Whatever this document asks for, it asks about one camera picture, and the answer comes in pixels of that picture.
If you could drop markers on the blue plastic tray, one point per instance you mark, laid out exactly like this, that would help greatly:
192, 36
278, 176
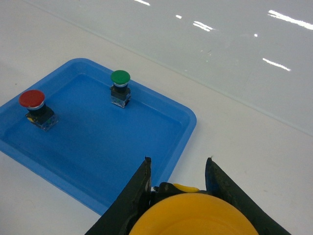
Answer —
96, 146

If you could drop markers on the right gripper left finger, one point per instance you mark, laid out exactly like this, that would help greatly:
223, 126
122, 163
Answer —
129, 206

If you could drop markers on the red mushroom push button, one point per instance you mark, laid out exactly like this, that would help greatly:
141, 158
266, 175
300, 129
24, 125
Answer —
39, 113

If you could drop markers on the yellow mushroom push button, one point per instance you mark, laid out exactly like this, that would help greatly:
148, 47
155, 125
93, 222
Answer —
193, 213

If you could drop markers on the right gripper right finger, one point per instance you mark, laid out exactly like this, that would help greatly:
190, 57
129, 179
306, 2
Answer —
220, 185

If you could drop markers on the green mushroom push button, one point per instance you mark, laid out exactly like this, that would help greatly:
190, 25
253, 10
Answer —
120, 92

